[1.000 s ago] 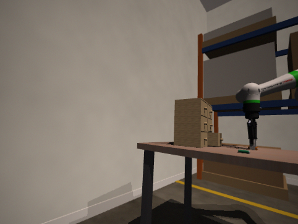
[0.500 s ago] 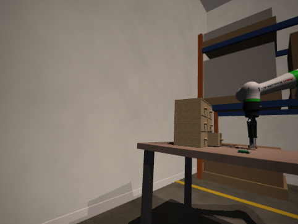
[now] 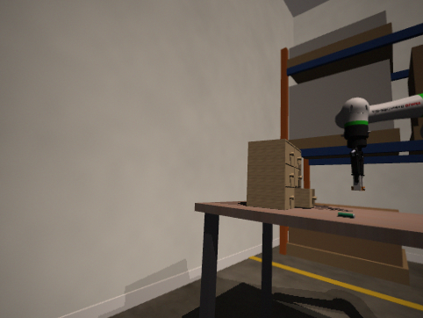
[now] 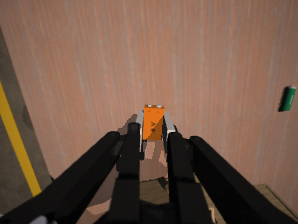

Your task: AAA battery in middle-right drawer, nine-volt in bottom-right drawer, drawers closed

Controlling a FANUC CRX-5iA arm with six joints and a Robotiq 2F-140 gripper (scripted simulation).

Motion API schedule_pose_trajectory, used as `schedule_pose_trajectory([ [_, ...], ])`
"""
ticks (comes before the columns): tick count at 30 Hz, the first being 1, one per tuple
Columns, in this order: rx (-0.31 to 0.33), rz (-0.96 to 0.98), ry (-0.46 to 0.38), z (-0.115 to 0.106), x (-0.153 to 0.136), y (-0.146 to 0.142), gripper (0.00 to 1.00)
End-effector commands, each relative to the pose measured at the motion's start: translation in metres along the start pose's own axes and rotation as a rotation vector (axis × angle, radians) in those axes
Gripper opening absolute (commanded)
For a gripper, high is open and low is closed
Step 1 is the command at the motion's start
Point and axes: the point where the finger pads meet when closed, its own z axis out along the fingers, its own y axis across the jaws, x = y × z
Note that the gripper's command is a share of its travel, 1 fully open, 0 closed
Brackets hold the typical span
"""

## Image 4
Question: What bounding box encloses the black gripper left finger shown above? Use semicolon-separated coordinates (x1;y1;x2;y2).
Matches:
0;110;144;224

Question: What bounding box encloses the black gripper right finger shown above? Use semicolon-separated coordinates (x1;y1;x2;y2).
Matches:
162;111;298;224

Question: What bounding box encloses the orange nine-volt battery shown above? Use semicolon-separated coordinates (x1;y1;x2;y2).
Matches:
143;104;164;140

